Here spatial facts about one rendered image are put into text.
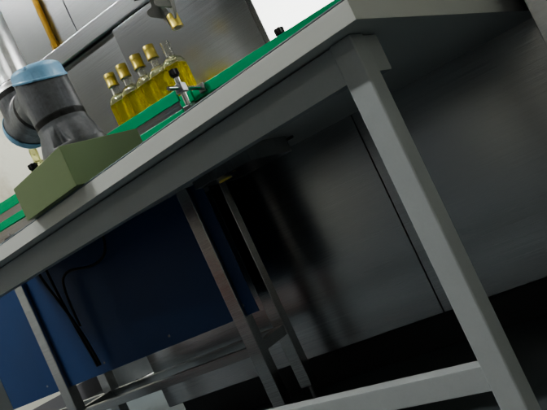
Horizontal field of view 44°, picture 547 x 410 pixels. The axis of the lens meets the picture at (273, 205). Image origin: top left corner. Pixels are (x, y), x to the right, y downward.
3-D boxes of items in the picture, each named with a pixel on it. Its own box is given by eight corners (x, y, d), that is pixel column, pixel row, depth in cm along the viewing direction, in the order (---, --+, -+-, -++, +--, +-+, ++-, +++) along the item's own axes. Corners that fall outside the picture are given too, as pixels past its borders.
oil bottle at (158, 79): (199, 127, 200) (169, 62, 201) (189, 128, 195) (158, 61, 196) (185, 135, 203) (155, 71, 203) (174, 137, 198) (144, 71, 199)
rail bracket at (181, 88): (217, 107, 188) (199, 67, 189) (183, 110, 173) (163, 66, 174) (209, 112, 189) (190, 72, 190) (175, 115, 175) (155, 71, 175)
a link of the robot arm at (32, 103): (41, 114, 142) (12, 58, 142) (27, 139, 152) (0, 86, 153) (92, 99, 149) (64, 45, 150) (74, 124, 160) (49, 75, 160)
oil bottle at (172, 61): (213, 118, 197) (183, 52, 198) (203, 119, 192) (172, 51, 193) (199, 126, 200) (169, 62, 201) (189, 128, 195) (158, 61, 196)
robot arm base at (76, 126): (61, 152, 139) (40, 110, 139) (38, 180, 150) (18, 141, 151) (122, 134, 149) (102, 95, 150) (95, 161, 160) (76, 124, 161)
